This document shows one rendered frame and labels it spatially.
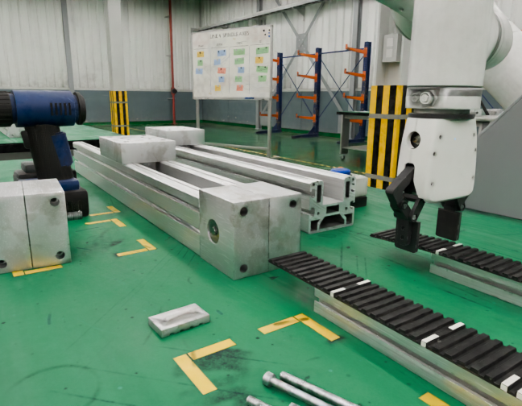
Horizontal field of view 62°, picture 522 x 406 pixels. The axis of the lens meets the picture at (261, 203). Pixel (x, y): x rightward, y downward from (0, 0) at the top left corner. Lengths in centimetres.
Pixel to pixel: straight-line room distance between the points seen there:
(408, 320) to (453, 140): 25
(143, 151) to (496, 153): 67
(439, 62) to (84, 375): 46
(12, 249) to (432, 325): 48
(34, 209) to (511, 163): 78
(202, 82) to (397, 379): 677
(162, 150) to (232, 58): 581
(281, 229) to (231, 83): 615
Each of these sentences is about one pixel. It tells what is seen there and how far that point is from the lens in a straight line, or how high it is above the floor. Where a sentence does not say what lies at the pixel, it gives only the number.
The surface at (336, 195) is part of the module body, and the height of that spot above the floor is 83.
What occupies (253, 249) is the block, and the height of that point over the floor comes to 81.
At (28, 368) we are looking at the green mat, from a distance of 41.
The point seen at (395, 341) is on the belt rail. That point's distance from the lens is 39.
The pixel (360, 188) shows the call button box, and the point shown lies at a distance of 87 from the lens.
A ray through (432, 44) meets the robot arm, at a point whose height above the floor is 105.
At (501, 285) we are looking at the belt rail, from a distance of 55.
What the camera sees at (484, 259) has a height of 81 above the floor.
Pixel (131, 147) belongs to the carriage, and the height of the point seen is 90.
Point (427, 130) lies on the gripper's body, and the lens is 53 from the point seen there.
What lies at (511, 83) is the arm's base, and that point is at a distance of 102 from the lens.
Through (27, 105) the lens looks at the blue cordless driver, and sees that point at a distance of 80.
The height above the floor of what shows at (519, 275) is 81.
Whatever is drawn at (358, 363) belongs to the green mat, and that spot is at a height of 78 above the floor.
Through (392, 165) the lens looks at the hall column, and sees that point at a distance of 393.
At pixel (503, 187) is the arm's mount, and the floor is 83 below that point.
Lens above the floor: 99
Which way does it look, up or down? 14 degrees down
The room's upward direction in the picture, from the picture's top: 1 degrees clockwise
